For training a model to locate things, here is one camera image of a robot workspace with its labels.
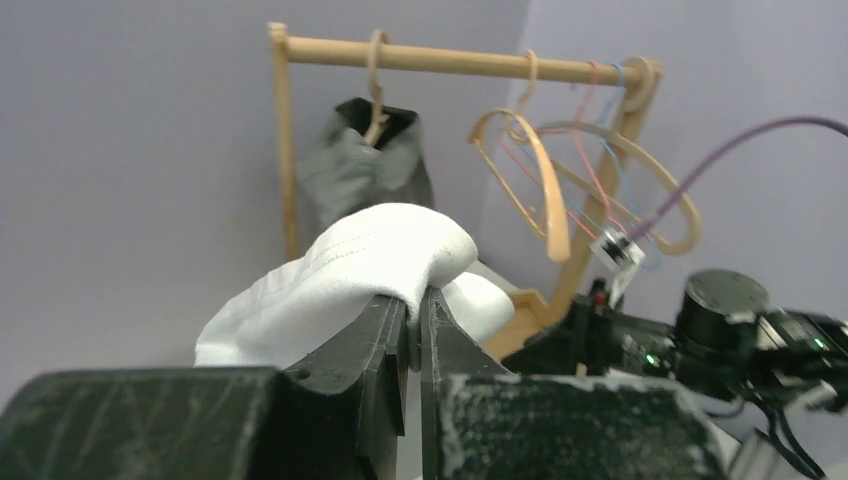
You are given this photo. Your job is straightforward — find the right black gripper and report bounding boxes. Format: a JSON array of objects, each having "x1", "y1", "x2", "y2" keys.
[{"x1": 419, "y1": 278, "x2": 726, "y2": 479}]

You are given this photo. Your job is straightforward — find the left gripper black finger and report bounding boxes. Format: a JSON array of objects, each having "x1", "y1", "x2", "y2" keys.
[{"x1": 1, "y1": 296, "x2": 408, "y2": 479}]

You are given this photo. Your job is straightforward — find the white garment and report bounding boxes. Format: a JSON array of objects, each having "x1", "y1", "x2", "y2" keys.
[{"x1": 194, "y1": 203, "x2": 514, "y2": 369}]

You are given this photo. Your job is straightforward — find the blue wire hanger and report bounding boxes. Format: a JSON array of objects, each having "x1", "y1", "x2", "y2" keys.
[{"x1": 524, "y1": 63, "x2": 662, "y2": 271}]

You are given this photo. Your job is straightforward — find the grey pleated skirt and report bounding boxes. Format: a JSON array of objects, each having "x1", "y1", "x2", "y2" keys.
[{"x1": 296, "y1": 97, "x2": 435, "y2": 232}]

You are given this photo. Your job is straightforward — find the wooden hanger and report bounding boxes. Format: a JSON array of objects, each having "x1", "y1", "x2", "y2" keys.
[
  {"x1": 467, "y1": 49, "x2": 571, "y2": 263},
  {"x1": 536, "y1": 55, "x2": 704, "y2": 257},
  {"x1": 363, "y1": 29, "x2": 390, "y2": 146}
]

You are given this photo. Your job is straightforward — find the pink wire hanger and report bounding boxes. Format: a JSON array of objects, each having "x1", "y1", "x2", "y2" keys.
[{"x1": 498, "y1": 61, "x2": 627, "y2": 237}]

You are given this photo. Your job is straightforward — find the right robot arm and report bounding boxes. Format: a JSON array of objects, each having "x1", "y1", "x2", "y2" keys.
[{"x1": 504, "y1": 269, "x2": 847, "y2": 479}]

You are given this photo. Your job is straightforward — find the wooden hanger at rack end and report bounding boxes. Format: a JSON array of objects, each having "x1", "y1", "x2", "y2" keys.
[{"x1": 536, "y1": 55, "x2": 704, "y2": 257}]

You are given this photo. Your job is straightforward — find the wooden hanger rack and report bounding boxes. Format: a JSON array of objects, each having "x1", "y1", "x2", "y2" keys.
[{"x1": 267, "y1": 22, "x2": 664, "y2": 362}]

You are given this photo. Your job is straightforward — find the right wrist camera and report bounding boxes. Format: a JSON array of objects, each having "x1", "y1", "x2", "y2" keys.
[{"x1": 590, "y1": 230, "x2": 646, "y2": 307}]

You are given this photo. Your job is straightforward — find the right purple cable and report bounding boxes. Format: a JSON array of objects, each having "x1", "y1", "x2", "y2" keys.
[{"x1": 627, "y1": 116, "x2": 848, "y2": 242}]

